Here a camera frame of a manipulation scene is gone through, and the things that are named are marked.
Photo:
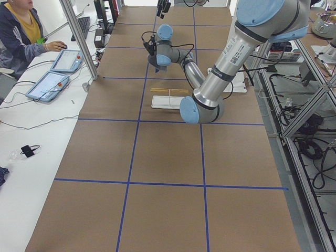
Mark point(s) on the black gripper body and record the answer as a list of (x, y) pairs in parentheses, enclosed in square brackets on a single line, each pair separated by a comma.
[(153, 59), (160, 10)]

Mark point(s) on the grey towel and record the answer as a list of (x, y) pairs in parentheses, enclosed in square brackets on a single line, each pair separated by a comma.
[(153, 62)]

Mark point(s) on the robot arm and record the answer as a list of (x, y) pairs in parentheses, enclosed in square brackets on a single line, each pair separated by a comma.
[(257, 22)]

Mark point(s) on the outer wooden rack rod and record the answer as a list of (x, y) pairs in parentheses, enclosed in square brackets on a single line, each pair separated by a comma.
[(157, 90)]

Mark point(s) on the wooden rack rod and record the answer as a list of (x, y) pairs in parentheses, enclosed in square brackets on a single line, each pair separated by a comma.
[(157, 90), (181, 91)]

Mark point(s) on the inner wooden rack rod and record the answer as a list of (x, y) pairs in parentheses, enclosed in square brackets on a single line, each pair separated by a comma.
[(181, 91)]

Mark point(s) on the white rack base with stand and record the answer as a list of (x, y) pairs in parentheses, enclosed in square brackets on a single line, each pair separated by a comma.
[(166, 102)]

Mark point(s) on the black power adapter box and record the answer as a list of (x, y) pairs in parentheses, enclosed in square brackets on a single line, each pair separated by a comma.
[(99, 38)]

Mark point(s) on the black keyboard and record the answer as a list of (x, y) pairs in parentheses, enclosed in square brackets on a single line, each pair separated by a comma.
[(84, 23)]

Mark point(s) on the small metal cylinder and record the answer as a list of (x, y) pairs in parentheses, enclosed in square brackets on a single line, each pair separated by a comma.
[(86, 86)]

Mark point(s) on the far blue teach pendant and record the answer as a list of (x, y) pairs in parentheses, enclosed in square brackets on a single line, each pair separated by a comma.
[(68, 61)]

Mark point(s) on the blue teach pendant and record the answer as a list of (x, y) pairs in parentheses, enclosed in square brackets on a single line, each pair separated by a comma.
[(68, 61), (48, 87)]

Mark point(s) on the near blue teach pendant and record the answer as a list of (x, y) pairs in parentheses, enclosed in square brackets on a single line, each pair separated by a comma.
[(48, 87)]

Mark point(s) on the seated person in jacket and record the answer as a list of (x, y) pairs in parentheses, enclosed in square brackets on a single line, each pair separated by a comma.
[(21, 30)]

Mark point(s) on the metal cooking pot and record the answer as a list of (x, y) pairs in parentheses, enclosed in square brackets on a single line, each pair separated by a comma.
[(324, 26)]

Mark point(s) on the clear plastic bag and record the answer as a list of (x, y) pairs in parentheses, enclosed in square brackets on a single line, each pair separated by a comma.
[(17, 155)]

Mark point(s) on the dark blue cloth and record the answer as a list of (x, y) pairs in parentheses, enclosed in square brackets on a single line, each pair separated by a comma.
[(4, 173)]

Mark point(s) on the aluminium frame post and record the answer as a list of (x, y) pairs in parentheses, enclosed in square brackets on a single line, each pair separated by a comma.
[(80, 40)]

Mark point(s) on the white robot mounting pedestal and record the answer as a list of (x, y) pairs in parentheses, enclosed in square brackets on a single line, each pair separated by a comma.
[(236, 84)]

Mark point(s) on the small black device with cable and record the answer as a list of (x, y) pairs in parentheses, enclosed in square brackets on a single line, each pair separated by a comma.
[(29, 150)]

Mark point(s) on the aluminium side frame rail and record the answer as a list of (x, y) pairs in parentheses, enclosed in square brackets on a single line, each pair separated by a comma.
[(298, 89)]

